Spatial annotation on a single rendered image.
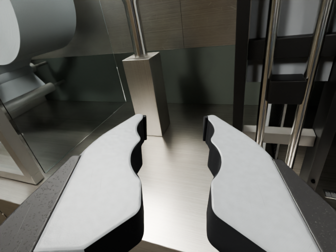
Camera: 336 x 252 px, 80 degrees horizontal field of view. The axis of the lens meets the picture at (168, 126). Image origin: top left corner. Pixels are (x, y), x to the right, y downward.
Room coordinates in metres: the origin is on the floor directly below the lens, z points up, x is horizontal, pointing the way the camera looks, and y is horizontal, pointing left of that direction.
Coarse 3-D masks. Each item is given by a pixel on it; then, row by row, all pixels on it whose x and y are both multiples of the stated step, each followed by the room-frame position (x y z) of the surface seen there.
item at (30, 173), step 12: (0, 108) 0.47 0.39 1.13; (0, 120) 0.46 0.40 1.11; (0, 132) 0.45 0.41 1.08; (12, 132) 0.47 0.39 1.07; (12, 144) 0.45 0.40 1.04; (12, 156) 0.45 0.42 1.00; (24, 156) 0.46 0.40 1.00; (0, 168) 0.51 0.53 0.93; (24, 168) 0.45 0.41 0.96; (36, 168) 0.47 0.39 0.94; (24, 180) 0.46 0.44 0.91; (36, 180) 0.45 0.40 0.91
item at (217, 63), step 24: (192, 48) 0.82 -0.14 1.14; (216, 48) 0.78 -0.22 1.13; (120, 72) 0.96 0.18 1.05; (168, 72) 0.86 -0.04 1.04; (192, 72) 0.82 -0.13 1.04; (216, 72) 0.78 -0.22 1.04; (168, 96) 0.87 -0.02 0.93; (192, 96) 0.82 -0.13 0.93; (216, 96) 0.78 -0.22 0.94; (312, 96) 0.64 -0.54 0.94
